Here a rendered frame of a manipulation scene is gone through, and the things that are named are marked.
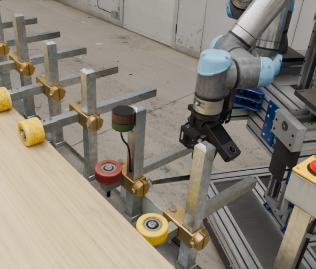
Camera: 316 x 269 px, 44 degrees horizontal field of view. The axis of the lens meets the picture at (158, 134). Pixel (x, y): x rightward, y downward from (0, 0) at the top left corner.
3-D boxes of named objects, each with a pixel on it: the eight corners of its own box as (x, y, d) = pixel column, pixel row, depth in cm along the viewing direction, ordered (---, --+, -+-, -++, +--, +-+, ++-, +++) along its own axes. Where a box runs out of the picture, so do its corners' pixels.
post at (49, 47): (60, 150, 163) (51, 38, 137) (64, 154, 160) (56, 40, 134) (53, 152, 161) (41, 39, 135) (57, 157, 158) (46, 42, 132)
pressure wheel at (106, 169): (111, 183, 125) (112, 155, 119) (126, 197, 120) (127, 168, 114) (90, 193, 121) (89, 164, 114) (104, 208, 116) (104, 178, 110)
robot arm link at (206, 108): (230, 97, 98) (207, 105, 93) (227, 112, 100) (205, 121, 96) (208, 85, 102) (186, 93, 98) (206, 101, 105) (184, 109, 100)
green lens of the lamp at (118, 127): (125, 118, 108) (125, 111, 107) (138, 127, 105) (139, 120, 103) (107, 124, 105) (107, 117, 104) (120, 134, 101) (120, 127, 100)
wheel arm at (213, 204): (246, 183, 126) (249, 173, 124) (255, 189, 124) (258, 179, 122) (140, 247, 102) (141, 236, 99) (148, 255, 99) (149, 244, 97)
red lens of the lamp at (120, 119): (125, 110, 107) (125, 103, 106) (139, 119, 103) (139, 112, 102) (107, 116, 103) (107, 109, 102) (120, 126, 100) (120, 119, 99)
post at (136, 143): (133, 226, 133) (139, 101, 107) (139, 232, 131) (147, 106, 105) (124, 230, 131) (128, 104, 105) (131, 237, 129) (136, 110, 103)
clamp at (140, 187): (123, 170, 128) (123, 158, 125) (149, 193, 119) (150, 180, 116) (109, 176, 124) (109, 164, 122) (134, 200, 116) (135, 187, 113)
